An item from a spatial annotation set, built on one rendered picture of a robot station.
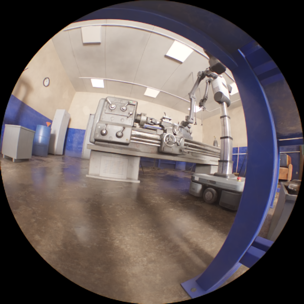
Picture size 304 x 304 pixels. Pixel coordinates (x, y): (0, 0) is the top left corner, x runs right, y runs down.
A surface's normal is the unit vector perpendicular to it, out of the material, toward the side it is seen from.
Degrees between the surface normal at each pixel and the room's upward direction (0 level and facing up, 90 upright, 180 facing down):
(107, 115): 90
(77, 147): 90
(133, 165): 90
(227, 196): 90
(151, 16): 180
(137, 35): 180
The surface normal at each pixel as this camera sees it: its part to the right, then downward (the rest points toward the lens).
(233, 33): -0.11, 0.99
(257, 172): -0.94, -0.14
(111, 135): 0.32, -0.04
